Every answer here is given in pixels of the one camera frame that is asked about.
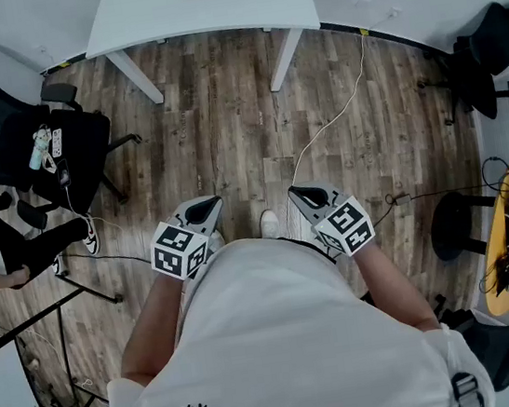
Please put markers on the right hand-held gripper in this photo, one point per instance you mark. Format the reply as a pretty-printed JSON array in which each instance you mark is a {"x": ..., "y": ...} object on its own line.
[{"x": 347, "y": 227}]

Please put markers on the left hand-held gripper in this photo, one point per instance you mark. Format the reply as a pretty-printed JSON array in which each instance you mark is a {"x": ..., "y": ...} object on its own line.
[{"x": 179, "y": 251}]

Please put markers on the person's left forearm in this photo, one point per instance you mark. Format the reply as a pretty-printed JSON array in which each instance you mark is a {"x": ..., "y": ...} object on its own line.
[{"x": 154, "y": 325}]

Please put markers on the person's right forearm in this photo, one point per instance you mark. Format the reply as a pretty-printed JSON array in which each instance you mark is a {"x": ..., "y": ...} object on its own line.
[{"x": 393, "y": 286}]

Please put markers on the person's white shoe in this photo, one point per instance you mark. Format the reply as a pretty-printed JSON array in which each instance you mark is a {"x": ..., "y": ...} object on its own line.
[
  {"x": 217, "y": 239},
  {"x": 269, "y": 224}
]

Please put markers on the black power adapter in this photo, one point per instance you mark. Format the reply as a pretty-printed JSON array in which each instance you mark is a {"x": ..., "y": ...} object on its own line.
[{"x": 400, "y": 199}]

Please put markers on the white table leg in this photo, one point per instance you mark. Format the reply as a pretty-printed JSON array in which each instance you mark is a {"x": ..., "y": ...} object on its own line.
[
  {"x": 135, "y": 76},
  {"x": 283, "y": 59}
]

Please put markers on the black round stool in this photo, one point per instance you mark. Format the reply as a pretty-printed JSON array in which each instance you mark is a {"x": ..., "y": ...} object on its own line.
[{"x": 452, "y": 226}]

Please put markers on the black phone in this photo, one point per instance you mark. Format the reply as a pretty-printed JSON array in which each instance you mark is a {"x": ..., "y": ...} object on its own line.
[{"x": 63, "y": 173}]

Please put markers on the person's white shirt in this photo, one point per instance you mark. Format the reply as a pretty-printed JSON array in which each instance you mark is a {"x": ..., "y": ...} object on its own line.
[{"x": 274, "y": 345}]

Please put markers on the white printed card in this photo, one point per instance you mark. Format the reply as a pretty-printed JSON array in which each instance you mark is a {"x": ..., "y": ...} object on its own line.
[{"x": 57, "y": 142}]

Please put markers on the yellow tape piece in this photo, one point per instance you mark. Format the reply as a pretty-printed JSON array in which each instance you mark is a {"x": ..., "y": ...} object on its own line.
[{"x": 364, "y": 32}]

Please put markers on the pale blue bottle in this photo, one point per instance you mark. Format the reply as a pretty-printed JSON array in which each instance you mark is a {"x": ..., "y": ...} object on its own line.
[{"x": 36, "y": 154}]

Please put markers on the black mesh office chair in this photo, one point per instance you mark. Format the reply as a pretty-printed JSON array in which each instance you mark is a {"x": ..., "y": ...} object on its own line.
[{"x": 5, "y": 134}]

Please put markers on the black armless office chair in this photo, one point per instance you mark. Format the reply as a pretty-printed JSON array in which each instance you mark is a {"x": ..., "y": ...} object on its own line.
[{"x": 491, "y": 51}]

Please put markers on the black padded chair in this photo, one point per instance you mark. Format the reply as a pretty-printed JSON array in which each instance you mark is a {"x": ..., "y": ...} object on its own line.
[{"x": 495, "y": 347}]

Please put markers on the black metal desk frame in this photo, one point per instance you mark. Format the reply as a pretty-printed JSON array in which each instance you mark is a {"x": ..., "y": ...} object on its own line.
[{"x": 60, "y": 328}]

